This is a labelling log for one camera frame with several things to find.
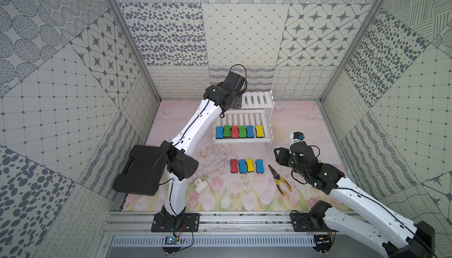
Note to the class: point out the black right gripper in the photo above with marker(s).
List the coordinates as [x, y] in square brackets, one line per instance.
[281, 158]

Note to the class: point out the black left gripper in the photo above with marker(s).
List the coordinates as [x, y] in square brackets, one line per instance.
[235, 100]

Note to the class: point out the blue eraser top shelf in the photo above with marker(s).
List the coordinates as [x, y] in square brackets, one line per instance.
[242, 166]
[259, 166]

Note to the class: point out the blue eraser shelf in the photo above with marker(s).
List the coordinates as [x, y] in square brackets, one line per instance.
[219, 132]
[259, 166]
[250, 131]
[242, 166]

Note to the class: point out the yellow eraser top shelf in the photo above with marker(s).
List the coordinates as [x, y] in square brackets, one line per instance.
[250, 165]

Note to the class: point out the yellow eraser shelf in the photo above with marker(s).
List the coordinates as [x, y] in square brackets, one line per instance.
[259, 131]
[250, 165]

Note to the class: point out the red eraser shelf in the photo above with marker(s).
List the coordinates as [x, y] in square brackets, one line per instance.
[234, 132]
[234, 166]

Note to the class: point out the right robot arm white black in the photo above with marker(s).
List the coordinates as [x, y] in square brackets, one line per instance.
[385, 231]

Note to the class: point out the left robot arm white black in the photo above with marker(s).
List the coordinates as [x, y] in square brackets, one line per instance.
[216, 100]

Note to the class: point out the yellow eraser lower shelf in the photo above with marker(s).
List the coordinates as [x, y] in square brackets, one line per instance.
[259, 131]

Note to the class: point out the white wooden slatted shelf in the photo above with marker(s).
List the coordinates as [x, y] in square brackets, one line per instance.
[257, 108]

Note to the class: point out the red eraser lower shelf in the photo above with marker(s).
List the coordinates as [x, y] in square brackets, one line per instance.
[234, 132]

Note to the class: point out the green eraser shelf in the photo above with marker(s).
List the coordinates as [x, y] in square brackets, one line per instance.
[227, 131]
[242, 131]

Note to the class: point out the blue eraser lower shelf far-left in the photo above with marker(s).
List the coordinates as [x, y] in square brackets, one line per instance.
[219, 132]

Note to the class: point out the white plastic pipe fitting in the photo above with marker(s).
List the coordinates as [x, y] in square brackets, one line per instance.
[200, 185]

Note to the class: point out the black plastic case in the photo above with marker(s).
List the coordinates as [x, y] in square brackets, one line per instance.
[142, 173]

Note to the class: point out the green circuit board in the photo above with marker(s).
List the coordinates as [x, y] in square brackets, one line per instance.
[171, 240]

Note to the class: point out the yellow handled pliers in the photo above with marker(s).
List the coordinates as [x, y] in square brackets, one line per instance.
[278, 180]

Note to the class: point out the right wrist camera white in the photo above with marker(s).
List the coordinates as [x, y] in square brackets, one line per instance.
[296, 137]

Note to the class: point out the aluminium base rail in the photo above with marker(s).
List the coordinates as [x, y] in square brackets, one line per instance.
[135, 223]

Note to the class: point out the white vented cable duct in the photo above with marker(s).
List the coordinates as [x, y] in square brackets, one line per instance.
[239, 240]

